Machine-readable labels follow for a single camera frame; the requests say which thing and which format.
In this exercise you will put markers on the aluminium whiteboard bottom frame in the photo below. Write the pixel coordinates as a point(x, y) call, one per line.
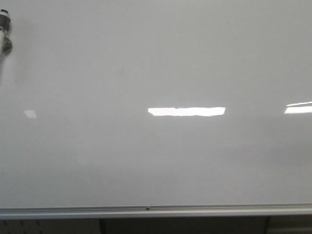
point(154, 211)

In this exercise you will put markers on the white whiteboard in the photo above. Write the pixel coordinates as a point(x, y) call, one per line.
point(107, 103)

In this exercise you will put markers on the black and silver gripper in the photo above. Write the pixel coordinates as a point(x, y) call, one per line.
point(5, 25)

